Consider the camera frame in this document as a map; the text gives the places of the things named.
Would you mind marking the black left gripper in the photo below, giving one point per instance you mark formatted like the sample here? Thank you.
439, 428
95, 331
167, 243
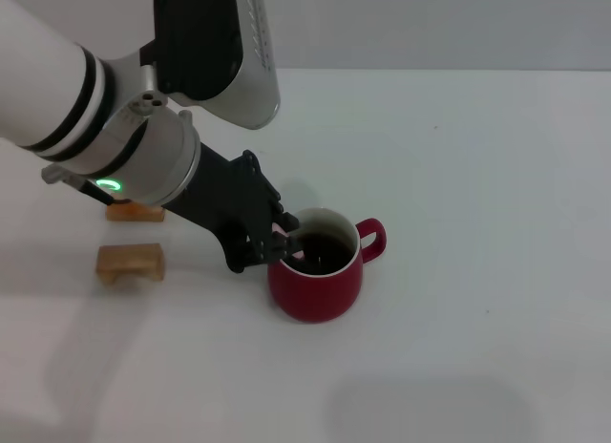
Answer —
215, 199

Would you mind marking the plain notched wooden block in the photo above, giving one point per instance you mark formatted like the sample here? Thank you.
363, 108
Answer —
129, 261

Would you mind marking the dark coffee liquid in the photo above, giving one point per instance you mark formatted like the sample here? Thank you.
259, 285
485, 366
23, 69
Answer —
329, 254

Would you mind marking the red ceramic cup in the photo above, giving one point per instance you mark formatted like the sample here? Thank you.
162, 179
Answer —
310, 300

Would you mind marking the wooden block with orange stain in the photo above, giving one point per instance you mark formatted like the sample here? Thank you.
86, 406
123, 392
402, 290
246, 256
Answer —
138, 214

